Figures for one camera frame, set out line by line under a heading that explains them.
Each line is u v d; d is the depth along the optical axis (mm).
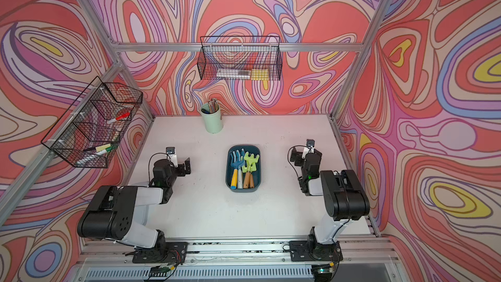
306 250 730
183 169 858
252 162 941
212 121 1066
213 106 1042
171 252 734
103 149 718
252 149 981
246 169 927
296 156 860
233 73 819
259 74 908
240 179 881
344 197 463
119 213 484
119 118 783
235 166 936
